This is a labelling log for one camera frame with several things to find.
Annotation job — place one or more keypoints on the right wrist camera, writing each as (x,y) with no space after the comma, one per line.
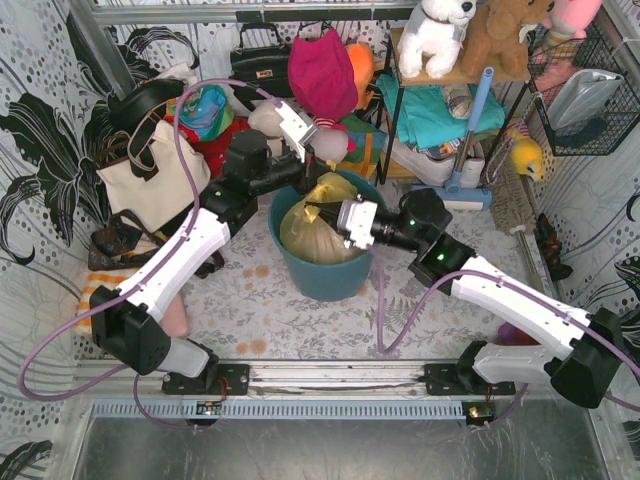
(355,220)

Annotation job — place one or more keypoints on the colourful printed bag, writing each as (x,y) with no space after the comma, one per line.
(205,115)

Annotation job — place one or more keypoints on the brown teddy bear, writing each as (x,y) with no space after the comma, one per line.
(495,30)

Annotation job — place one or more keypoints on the pink plush toy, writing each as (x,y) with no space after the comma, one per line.
(566,26)

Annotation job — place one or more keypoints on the silver foil pouch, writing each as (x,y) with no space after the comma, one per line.
(582,97)

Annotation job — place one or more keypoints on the white pink plush doll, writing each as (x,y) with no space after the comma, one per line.
(331,141)

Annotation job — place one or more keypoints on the magenta fabric bag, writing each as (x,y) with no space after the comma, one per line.
(321,76)

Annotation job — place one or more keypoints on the rainbow striped cloth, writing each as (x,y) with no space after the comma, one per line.
(368,143)

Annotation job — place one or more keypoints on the brown leather bag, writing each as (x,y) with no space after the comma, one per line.
(123,246)

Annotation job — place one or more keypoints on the cream plush bear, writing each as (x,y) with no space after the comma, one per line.
(265,119)

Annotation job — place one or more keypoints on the purple orange sock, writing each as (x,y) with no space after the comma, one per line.
(510,335)

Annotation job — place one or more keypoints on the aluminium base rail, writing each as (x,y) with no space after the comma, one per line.
(329,379)

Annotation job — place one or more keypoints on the black wire basket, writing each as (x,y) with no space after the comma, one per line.
(603,133)

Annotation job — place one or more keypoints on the cream canvas tote bag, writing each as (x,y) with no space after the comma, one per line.
(155,198)

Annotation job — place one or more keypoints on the blue floor sweeper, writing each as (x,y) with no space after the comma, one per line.
(451,192)

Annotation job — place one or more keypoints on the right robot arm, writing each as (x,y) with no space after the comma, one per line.
(576,352)

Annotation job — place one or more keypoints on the teal trash bin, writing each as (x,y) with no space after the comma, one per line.
(328,283)

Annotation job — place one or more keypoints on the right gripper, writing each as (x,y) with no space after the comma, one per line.
(332,216)

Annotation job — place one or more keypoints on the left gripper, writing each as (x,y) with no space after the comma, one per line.
(304,172)

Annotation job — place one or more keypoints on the black metal shelf rack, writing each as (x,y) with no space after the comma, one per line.
(455,76)

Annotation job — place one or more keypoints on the black leather handbag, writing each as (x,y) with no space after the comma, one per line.
(264,67)

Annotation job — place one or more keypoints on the pink cylindrical plush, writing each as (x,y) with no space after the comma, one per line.
(175,321)

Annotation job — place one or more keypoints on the yellow trash bag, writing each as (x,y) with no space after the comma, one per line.
(318,243)

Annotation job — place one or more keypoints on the red garment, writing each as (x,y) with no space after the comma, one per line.
(214,151)

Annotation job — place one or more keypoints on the orange plush toy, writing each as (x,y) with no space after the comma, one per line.
(362,61)

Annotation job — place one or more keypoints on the white plush dog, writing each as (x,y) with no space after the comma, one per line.
(432,38)

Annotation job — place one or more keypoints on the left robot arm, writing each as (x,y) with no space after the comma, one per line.
(126,321)

